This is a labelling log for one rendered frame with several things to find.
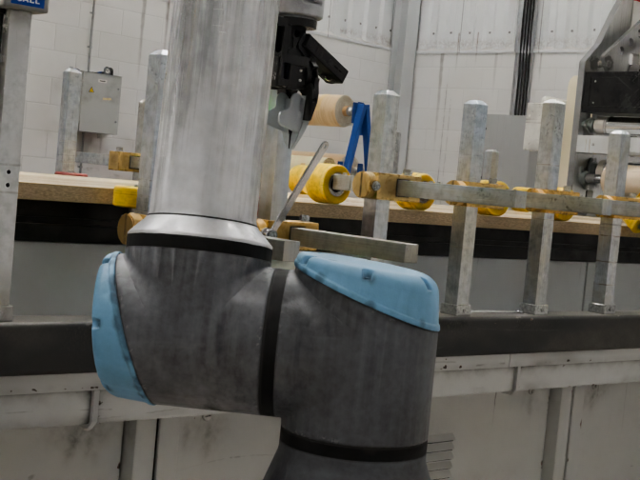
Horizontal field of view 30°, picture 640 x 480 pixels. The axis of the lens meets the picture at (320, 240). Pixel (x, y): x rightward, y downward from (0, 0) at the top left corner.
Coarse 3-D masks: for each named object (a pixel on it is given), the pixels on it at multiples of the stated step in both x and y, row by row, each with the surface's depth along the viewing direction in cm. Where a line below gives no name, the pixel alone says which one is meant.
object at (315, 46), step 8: (304, 40) 196; (312, 40) 197; (304, 48) 197; (312, 48) 197; (320, 48) 198; (320, 56) 198; (328, 56) 200; (320, 64) 200; (328, 64) 200; (336, 64) 201; (320, 72) 203; (328, 72) 201; (336, 72) 201; (344, 72) 202; (328, 80) 203; (336, 80) 202
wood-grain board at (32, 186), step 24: (24, 192) 193; (48, 192) 195; (72, 192) 198; (96, 192) 201; (288, 192) 332; (312, 216) 234; (336, 216) 238; (360, 216) 242; (408, 216) 251; (432, 216) 256; (480, 216) 266; (504, 216) 275; (528, 216) 305; (576, 216) 392
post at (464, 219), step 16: (464, 112) 240; (480, 112) 238; (464, 128) 240; (480, 128) 239; (464, 144) 240; (480, 144) 239; (464, 160) 239; (480, 160) 240; (464, 176) 239; (480, 176) 240; (464, 208) 239; (464, 224) 239; (464, 240) 239; (464, 256) 240; (448, 272) 242; (464, 272) 240; (448, 288) 242; (464, 288) 241; (464, 304) 241
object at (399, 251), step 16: (304, 240) 205; (320, 240) 202; (336, 240) 199; (352, 240) 196; (368, 240) 193; (384, 240) 192; (368, 256) 193; (384, 256) 190; (400, 256) 188; (416, 256) 189
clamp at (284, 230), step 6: (258, 222) 204; (264, 222) 205; (270, 222) 205; (282, 222) 207; (288, 222) 207; (294, 222) 208; (300, 222) 209; (306, 222) 210; (258, 228) 204; (282, 228) 207; (288, 228) 208; (306, 228) 210; (312, 228) 211; (318, 228) 212; (282, 234) 207; (288, 234) 208; (300, 246) 210
